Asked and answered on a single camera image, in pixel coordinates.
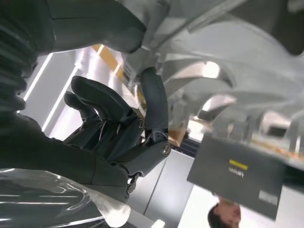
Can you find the grey box yellow label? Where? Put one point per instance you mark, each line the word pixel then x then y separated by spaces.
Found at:
pixel 225 182

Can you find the person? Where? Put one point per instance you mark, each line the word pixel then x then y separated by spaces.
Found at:
pixel 225 215

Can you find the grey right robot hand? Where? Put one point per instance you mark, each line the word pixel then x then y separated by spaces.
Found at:
pixel 59 163

